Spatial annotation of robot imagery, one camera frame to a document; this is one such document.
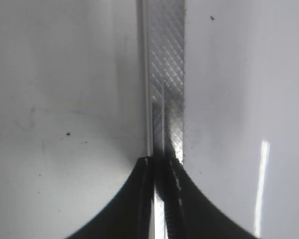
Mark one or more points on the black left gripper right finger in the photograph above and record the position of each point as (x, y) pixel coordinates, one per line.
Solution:
(187, 211)

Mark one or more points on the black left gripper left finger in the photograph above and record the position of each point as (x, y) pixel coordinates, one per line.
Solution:
(127, 215)

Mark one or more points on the white framed whiteboard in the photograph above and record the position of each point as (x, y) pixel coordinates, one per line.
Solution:
(222, 94)

